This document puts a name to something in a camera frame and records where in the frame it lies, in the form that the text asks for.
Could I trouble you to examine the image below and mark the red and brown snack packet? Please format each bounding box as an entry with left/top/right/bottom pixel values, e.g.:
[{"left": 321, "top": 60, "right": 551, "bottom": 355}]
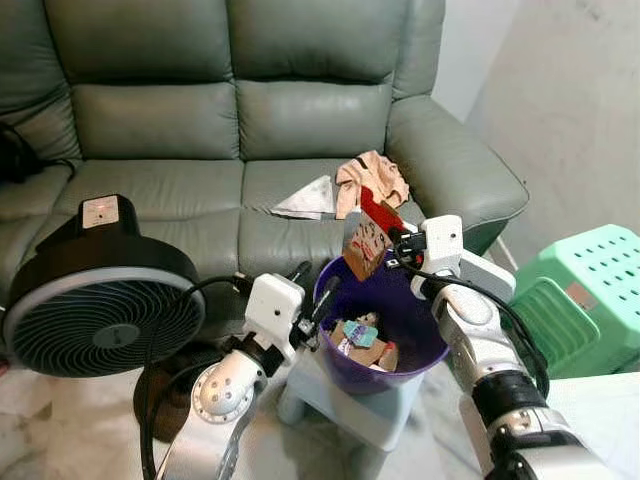
[{"left": 343, "top": 187, "right": 407, "bottom": 282}]

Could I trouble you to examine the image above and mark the grey-green leather sofa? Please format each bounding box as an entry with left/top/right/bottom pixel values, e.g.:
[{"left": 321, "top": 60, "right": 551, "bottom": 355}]
[{"left": 0, "top": 0, "right": 530, "bottom": 307}]

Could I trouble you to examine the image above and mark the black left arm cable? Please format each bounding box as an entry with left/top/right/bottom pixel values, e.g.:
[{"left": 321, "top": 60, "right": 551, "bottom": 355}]
[{"left": 138, "top": 274, "right": 253, "bottom": 480}]

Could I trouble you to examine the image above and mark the green plastic stool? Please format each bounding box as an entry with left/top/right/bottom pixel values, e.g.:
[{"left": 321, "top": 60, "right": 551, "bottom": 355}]
[{"left": 510, "top": 224, "right": 640, "bottom": 380}]

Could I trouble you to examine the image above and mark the brown paper trash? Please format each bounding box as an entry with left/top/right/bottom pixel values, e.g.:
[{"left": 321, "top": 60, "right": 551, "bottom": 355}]
[{"left": 345, "top": 338, "right": 403, "bottom": 373}]

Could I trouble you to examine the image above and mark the black standing fan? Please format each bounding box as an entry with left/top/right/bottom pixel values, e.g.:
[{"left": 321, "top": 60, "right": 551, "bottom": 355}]
[{"left": 3, "top": 194, "right": 217, "bottom": 443}]

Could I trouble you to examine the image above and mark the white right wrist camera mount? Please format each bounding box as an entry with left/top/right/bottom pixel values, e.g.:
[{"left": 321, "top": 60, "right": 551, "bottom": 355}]
[{"left": 419, "top": 214, "right": 467, "bottom": 278}]

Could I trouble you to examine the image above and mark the peach crumpled cloth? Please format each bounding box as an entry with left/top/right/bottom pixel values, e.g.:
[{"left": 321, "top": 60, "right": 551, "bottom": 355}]
[{"left": 334, "top": 150, "right": 410, "bottom": 217}]

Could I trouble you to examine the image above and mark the pale blue plastic panel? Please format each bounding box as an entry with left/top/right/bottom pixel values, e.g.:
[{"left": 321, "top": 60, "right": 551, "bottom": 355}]
[{"left": 458, "top": 248, "right": 522, "bottom": 304}]

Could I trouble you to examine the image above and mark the pale blue plastic stool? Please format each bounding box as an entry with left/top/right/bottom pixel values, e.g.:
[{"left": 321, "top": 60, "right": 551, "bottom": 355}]
[{"left": 278, "top": 338, "right": 427, "bottom": 453}]

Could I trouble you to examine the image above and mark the purple plastic rubbish bin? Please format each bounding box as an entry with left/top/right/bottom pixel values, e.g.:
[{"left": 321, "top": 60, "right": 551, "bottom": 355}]
[{"left": 313, "top": 254, "right": 451, "bottom": 382}]

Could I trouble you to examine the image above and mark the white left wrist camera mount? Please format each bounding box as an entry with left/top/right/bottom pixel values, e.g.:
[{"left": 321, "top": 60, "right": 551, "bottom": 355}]
[{"left": 244, "top": 272, "right": 307, "bottom": 363}]

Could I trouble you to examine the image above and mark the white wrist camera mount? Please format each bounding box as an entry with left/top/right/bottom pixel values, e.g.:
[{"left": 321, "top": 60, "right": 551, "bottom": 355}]
[
  {"left": 244, "top": 272, "right": 307, "bottom": 363},
  {"left": 419, "top": 214, "right": 467, "bottom": 278}
]

